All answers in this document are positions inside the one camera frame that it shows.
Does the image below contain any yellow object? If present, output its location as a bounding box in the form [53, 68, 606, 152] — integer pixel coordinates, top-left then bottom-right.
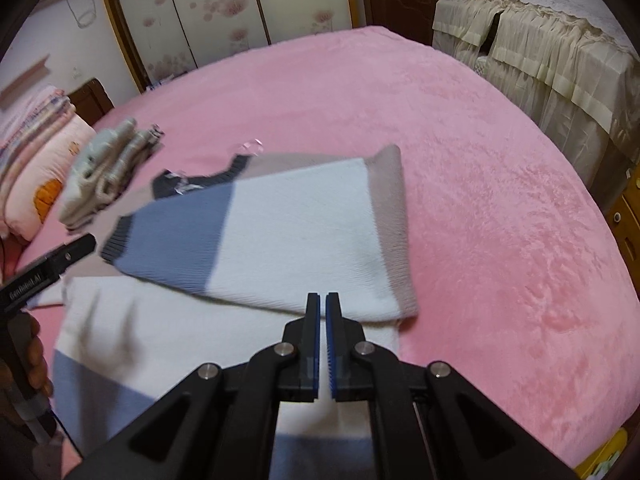
[574, 427, 632, 480]

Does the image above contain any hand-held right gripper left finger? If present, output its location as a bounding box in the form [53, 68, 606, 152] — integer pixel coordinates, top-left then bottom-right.
[65, 292, 321, 480]

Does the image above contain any white wall cable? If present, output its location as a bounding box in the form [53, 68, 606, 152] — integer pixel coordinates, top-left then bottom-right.
[64, 0, 97, 29]

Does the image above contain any blue white knit sweater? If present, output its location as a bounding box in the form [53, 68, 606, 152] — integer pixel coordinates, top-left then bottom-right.
[30, 144, 419, 480]

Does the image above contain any pink bed blanket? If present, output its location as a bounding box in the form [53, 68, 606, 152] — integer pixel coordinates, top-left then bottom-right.
[20, 25, 640, 480]

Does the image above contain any pink printed pillow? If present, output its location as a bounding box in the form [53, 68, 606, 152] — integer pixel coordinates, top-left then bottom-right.
[0, 112, 97, 242]

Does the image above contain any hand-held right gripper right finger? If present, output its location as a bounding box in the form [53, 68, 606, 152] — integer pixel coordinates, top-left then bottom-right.
[325, 292, 581, 480]

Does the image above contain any wooden headboard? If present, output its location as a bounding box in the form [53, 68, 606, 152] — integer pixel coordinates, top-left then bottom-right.
[67, 77, 115, 126]

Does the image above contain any cream fleece garment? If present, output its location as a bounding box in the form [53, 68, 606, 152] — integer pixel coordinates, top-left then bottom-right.
[59, 117, 139, 233]

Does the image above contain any cream pleated furniture cover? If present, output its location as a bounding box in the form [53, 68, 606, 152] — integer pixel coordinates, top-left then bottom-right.
[431, 0, 640, 211]

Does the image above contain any person's left hand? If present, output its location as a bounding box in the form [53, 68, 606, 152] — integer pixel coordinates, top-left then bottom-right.
[20, 312, 54, 401]

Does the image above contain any clear plastic piece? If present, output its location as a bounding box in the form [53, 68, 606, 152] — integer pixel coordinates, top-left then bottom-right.
[227, 137, 266, 157]
[164, 169, 206, 196]

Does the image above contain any folded striped quilt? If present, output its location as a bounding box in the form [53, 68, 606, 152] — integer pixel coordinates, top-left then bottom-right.
[0, 84, 77, 166]

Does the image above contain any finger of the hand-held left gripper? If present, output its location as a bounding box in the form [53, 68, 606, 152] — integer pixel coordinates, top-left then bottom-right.
[44, 232, 97, 281]

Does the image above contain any wooden cabinet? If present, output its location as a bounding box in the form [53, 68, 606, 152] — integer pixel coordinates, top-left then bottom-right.
[601, 160, 640, 273]

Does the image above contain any floral sliding-door wardrobe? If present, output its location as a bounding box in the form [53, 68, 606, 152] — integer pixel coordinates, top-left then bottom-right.
[96, 0, 367, 95]

